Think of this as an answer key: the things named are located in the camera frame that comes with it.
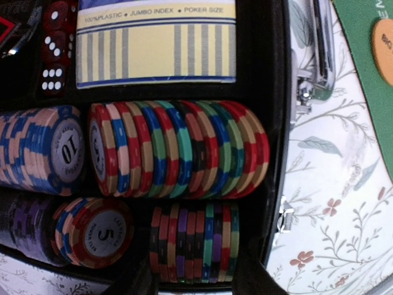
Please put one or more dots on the green round poker mat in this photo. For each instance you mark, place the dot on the green round poker mat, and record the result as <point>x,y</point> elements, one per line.
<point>358,19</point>

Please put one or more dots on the red five chip stack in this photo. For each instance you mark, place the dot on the red five chip stack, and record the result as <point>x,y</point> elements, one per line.
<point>94,232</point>

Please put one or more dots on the purple chip row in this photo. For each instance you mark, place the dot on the purple chip row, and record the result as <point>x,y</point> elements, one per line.
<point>28,225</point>

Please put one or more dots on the orange big blind button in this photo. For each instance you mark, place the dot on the orange big blind button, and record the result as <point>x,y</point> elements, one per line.
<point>382,48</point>

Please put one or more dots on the dark mixed chip row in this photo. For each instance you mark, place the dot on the dark mixed chip row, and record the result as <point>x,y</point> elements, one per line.
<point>195,243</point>

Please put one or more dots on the yellow playing card box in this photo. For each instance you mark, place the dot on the yellow playing card box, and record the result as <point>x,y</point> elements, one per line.
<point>155,42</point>

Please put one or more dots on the red die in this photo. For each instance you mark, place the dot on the red die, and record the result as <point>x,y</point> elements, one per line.
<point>57,47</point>
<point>59,16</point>
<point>53,80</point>

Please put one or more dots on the black poker chip case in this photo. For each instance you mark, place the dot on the black poker chip case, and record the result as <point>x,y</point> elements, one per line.
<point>284,62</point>

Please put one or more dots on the mixed colour chip row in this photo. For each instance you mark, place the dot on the mixed colour chip row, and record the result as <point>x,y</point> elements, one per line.
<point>171,149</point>

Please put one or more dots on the blue ten chip row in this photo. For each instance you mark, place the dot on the blue ten chip row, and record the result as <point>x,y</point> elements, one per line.
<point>43,150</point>

